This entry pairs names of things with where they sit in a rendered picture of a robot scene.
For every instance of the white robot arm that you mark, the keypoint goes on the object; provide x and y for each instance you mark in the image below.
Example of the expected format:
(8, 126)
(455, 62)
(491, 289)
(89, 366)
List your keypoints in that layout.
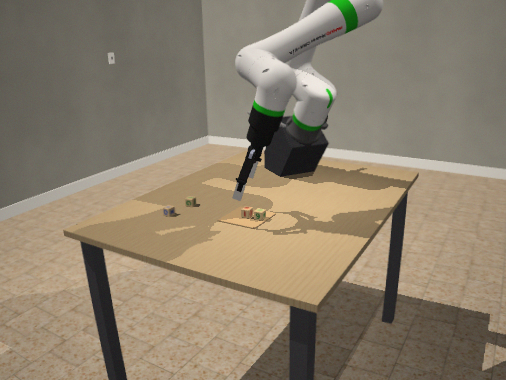
(265, 64)

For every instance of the tan flat mat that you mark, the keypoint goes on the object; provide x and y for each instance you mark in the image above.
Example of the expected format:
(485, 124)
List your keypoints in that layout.
(235, 218)

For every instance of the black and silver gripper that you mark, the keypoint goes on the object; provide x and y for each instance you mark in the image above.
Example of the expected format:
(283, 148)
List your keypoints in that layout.
(258, 140)

